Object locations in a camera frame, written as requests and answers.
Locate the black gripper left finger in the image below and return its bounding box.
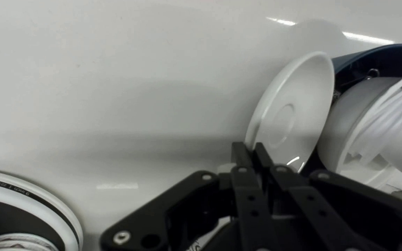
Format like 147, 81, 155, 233
101, 141, 273, 251

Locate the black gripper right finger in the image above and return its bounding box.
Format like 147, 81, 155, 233
254, 142, 402, 251

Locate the small white plate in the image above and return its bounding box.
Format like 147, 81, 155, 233
243, 50, 337, 174

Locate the dark blue bowl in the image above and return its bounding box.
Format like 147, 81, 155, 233
330, 42, 402, 102

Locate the white plastic container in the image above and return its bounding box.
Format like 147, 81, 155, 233
316, 68, 402, 197

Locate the round white cup tray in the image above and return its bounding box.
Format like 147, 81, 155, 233
0, 166, 86, 251

